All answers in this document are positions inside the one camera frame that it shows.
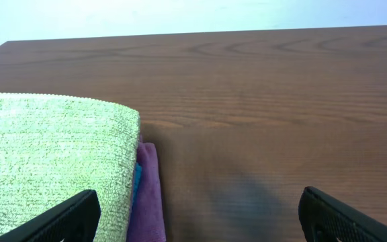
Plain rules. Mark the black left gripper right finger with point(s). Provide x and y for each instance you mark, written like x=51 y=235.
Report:
x=325 y=219

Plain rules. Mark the light green cloth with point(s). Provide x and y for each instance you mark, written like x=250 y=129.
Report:
x=55 y=146

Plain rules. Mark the folded blue cloth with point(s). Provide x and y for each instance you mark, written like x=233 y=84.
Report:
x=136 y=182

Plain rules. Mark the folded purple cloth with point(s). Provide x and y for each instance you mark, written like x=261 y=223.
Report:
x=146 y=222

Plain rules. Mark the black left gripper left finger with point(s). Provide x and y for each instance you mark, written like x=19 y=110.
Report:
x=74 y=220

